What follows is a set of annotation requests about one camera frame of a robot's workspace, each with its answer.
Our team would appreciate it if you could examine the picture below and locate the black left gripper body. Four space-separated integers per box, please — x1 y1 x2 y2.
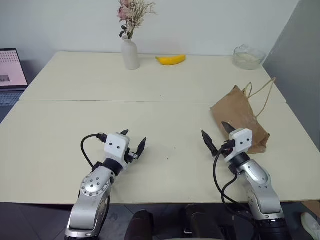
124 147 140 165

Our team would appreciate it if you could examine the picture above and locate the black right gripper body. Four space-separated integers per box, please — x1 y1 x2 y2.
216 144 236 159

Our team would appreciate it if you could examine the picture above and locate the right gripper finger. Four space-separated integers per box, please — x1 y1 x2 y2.
221 121 236 134
201 129 218 158

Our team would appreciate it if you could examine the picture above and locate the brown paper bag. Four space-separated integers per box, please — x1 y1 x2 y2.
209 77 277 155

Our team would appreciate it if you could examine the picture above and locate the dark rounded shape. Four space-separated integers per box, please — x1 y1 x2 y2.
126 209 155 240
181 203 223 240

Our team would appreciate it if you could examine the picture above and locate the clear glass bowl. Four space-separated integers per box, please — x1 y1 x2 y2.
232 44 267 71

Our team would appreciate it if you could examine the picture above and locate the white ceramic vase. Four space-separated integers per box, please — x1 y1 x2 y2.
121 34 141 71

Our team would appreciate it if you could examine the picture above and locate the yellow banana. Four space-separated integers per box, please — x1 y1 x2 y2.
155 54 187 67

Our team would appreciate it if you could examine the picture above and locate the white shoe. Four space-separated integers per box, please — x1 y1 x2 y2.
300 212 320 240

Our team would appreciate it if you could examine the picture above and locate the dried pink flower bouquet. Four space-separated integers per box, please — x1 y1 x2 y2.
117 0 159 40

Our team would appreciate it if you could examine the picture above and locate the open laptop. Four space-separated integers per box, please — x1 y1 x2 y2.
0 47 30 124

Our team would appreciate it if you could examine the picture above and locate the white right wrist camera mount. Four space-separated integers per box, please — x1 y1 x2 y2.
224 127 253 164

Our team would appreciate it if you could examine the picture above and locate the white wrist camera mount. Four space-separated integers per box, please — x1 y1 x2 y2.
103 132 131 171
224 127 253 164

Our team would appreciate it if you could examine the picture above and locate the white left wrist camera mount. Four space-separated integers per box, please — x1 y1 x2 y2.
103 132 131 171

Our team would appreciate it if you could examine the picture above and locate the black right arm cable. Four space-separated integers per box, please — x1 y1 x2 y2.
212 140 252 216

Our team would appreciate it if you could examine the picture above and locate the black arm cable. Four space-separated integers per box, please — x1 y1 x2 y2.
212 140 252 216
80 131 109 172

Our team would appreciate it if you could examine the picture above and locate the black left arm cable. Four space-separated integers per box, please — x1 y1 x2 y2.
80 131 109 172

